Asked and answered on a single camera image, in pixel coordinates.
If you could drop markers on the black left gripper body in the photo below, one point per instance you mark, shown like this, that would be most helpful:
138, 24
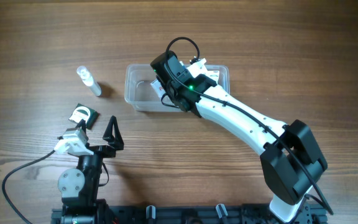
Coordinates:
103, 150

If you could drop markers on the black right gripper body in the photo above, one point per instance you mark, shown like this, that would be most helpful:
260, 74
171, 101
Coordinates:
171, 91

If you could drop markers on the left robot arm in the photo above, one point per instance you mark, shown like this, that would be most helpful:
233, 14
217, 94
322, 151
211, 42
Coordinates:
79, 186

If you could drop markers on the white caplet medicine box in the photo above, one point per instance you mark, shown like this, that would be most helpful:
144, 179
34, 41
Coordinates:
156, 85

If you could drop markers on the white spray bottle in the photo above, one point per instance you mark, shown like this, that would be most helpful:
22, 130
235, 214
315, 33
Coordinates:
88, 80

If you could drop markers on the clear plastic container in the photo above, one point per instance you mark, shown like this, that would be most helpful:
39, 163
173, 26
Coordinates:
141, 95

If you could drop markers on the white Hansaplast plaster box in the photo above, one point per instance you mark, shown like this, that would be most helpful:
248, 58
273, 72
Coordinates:
214, 75

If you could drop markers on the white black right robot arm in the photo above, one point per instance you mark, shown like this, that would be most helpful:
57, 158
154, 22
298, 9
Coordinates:
292, 161

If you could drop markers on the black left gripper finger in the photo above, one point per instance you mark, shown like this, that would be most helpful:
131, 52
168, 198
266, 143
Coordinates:
81, 127
112, 134

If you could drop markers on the green white small box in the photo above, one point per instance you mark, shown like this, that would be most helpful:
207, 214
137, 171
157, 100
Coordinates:
82, 112

